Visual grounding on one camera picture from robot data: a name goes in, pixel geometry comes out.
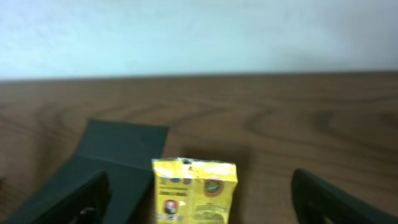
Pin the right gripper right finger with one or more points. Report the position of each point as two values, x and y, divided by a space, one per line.
316 201

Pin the dark green box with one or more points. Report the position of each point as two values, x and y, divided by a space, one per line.
125 152

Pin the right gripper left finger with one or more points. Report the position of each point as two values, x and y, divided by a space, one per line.
85 201

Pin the yellow snack packet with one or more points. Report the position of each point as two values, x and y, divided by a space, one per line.
192 191

